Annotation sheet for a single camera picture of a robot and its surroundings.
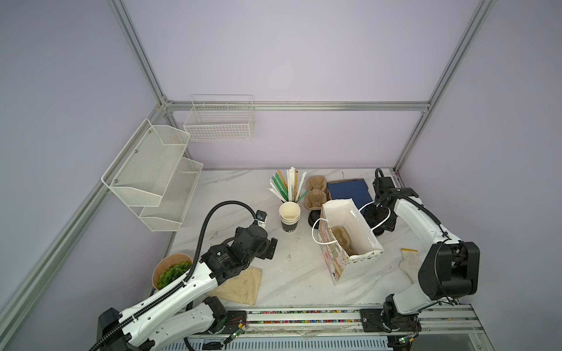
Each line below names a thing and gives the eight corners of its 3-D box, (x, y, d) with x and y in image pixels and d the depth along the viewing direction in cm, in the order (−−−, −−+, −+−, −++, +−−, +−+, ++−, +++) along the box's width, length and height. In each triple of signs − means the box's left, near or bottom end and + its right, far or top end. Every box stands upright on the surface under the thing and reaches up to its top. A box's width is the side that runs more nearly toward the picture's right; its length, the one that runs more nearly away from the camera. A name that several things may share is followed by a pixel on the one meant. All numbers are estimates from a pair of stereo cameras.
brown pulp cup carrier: (305, 210, 105) (306, 204, 101) (304, 181, 117) (304, 175, 113) (328, 210, 105) (330, 204, 101) (324, 182, 117) (325, 175, 113)
